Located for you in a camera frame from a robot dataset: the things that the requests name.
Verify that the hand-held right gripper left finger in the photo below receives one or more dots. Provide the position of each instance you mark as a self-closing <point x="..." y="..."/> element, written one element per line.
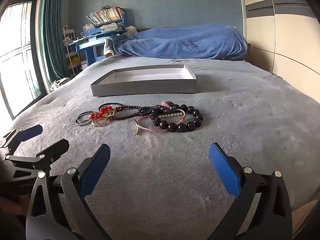
<point x="96" y="170"/>

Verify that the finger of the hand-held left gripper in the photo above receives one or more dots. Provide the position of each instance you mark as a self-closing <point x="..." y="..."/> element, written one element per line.
<point x="30" y="132"/>
<point x="53" y="150"/>

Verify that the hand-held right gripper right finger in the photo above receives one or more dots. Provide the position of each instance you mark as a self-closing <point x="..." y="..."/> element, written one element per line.
<point x="223" y="172"/>

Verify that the silver bangle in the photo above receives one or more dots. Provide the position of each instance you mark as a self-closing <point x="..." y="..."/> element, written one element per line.
<point x="86" y="111"/>
<point x="83" y="125"/>

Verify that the pale bead strand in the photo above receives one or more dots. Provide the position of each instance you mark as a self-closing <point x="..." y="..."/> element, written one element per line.
<point x="170" y="115"/>

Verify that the grey cardboard box tray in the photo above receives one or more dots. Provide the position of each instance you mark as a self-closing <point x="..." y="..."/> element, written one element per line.
<point x="140" y="87"/>

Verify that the white bag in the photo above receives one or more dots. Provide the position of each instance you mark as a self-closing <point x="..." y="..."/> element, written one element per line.
<point x="58" y="83"/>

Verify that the window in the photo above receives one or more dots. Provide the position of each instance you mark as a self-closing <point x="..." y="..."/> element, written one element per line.
<point x="15" y="55"/>

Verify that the yellow item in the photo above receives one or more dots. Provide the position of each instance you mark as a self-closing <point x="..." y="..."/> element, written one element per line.
<point x="75" y="60"/>

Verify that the white storage rack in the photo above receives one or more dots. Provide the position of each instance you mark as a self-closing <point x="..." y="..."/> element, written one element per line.
<point x="71" y="50"/>

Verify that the blue shelf with books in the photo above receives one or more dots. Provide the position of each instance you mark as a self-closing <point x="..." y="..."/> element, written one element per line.
<point x="90" y="48"/>

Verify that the teal curtain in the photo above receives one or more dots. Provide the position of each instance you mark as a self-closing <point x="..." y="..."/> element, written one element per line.
<point x="53" y="30"/>

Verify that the blue white plush item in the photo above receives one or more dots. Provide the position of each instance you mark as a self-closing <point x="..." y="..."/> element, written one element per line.
<point x="109" y="46"/>

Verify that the stack of papers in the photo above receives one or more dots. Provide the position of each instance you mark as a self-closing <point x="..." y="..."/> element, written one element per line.
<point x="110" y="27"/>

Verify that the blue blanket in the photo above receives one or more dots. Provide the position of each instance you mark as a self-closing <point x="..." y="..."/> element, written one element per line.
<point x="180" y="42"/>

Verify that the row of books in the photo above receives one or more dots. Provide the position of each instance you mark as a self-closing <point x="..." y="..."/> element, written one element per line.
<point x="105" y="16"/>

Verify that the white plush toy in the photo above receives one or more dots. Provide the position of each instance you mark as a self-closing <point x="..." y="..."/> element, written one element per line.
<point x="130" y="30"/>

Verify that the beige grey wardrobe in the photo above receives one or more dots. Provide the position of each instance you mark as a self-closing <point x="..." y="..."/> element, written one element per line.
<point x="287" y="30"/>

